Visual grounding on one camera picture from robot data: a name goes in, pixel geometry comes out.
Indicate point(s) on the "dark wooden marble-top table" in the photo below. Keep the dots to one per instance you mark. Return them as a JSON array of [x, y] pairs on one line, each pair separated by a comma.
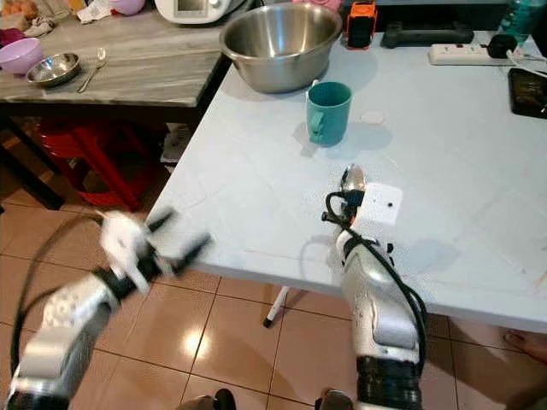
[[102, 109]]

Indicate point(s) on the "white power strip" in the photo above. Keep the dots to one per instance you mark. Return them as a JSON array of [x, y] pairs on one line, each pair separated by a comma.
[[461, 55]]

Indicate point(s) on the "black plug adapter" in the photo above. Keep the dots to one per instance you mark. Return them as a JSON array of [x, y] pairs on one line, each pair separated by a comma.
[[502, 46]]

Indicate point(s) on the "small steel bowl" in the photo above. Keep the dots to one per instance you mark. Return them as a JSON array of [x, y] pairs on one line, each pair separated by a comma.
[[53, 70]]

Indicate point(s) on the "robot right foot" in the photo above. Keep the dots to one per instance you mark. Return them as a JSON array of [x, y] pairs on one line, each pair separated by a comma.
[[338, 401]]

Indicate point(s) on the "pink bowl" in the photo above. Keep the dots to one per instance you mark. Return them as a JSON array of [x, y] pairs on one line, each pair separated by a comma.
[[128, 5]]

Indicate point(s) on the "white kitchen appliance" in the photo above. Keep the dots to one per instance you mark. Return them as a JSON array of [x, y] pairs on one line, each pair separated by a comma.
[[197, 8]]

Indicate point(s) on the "black tablet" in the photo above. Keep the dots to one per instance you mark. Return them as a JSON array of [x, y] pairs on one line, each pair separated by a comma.
[[530, 92]]

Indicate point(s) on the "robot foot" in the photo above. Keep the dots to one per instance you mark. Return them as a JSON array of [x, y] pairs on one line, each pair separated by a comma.
[[209, 401], [338, 401]]

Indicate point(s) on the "white table leg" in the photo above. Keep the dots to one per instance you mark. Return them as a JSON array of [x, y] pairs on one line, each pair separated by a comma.
[[275, 306]]

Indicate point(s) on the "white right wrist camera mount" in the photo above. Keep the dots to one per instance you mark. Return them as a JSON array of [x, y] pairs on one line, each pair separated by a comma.
[[380, 205]]

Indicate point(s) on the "large steel mixing bowl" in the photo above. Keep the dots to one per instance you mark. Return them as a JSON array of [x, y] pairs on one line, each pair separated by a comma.
[[280, 55]]

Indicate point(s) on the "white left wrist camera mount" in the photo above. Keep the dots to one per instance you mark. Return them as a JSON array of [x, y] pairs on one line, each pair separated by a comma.
[[124, 243]]

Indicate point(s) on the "person's bare foot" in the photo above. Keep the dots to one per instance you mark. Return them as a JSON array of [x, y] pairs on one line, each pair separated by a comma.
[[528, 346]]

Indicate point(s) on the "white crumpled cloth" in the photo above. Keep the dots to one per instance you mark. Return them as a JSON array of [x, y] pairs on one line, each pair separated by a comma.
[[94, 11]]

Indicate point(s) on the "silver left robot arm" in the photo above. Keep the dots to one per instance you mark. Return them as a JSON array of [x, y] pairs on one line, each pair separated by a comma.
[[60, 329]]

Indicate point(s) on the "white box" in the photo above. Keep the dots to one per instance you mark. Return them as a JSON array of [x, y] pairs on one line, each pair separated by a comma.
[[178, 143]]

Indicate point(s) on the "small white round disc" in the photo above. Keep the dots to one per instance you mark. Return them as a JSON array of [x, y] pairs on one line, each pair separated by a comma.
[[372, 118]]

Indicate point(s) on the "teal ceramic mug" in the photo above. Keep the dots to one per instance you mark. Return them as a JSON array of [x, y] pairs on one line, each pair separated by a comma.
[[329, 115]]

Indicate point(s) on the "brown eggs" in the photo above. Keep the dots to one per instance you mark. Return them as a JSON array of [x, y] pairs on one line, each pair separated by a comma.
[[17, 8]]

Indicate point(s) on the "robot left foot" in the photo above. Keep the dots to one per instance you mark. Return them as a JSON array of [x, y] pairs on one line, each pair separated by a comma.
[[209, 401]]

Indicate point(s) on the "lilac plastic bowl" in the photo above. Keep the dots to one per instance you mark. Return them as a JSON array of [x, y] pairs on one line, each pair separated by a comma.
[[19, 58]]

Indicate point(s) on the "white table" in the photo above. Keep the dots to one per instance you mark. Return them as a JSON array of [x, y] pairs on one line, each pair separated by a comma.
[[256, 213]]

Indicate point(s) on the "red plastic stool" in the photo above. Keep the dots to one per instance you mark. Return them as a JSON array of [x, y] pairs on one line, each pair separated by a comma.
[[94, 154]]

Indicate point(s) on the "teal plastic bottle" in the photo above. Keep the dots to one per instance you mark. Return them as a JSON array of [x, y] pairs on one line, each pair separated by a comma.
[[521, 19]]

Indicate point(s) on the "magenta cloth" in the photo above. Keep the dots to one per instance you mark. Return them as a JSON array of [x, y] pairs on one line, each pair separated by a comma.
[[10, 36]]

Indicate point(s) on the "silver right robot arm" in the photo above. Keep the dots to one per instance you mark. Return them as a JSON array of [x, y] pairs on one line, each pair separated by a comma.
[[380, 307]]

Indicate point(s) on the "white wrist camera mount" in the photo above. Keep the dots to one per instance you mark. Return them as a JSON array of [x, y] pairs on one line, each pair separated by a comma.
[[380, 205], [124, 243]]

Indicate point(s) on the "black bar-shaped tool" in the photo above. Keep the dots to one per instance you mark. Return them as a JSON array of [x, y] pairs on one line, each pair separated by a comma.
[[427, 36]]

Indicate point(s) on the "orange and black device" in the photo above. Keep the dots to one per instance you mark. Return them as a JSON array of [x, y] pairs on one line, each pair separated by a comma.
[[361, 26]]

